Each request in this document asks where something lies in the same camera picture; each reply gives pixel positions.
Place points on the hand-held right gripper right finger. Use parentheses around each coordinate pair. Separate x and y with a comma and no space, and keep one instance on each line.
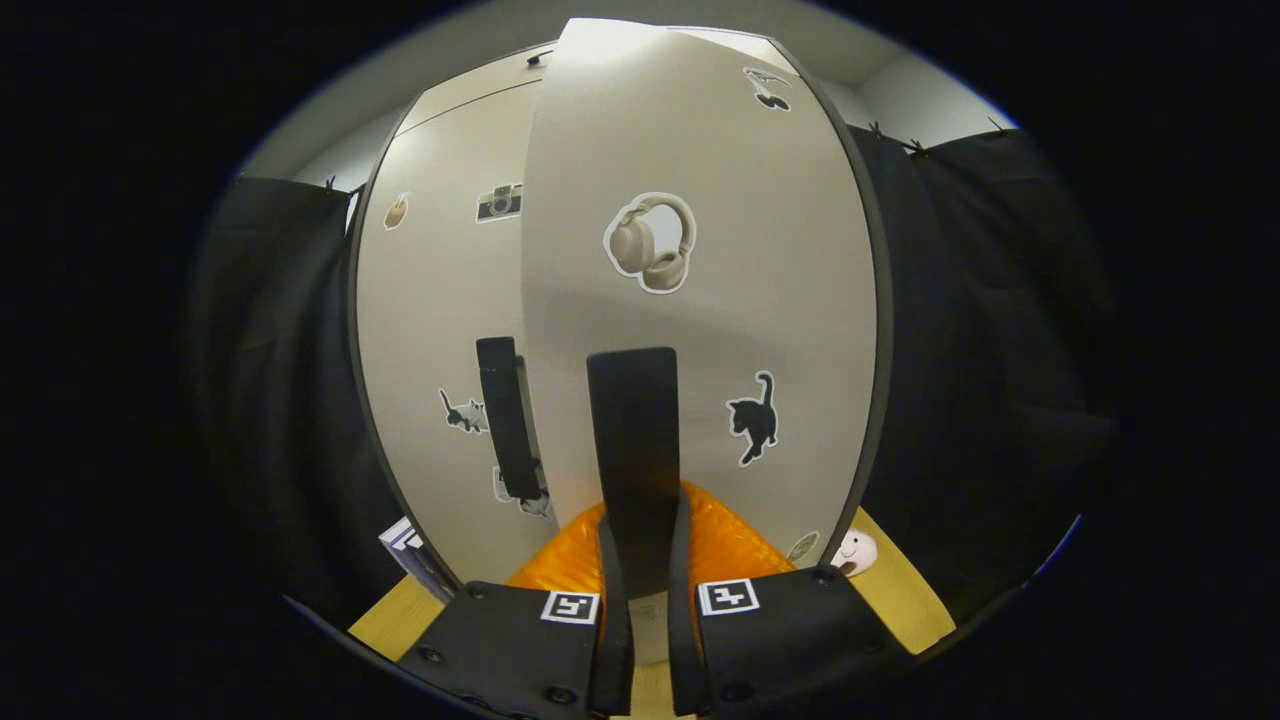
(683,640)

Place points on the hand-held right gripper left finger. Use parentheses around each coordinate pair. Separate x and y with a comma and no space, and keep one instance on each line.
(615,640)

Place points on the beige cabinet door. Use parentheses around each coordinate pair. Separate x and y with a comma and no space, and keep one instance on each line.
(430,330)
(750,250)

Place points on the beige double-door shoe cabinet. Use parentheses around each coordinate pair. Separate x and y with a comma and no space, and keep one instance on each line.
(885,300)

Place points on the beige cabinet drawer front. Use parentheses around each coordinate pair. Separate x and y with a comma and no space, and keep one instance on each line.
(470,95)

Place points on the white plush toy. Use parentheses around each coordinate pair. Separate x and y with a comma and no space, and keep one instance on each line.
(856,553)

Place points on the stack of blue books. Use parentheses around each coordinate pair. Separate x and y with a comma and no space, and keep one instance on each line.
(415,555)

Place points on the black backdrop cloth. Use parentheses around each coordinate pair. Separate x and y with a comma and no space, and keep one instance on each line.
(1000,350)

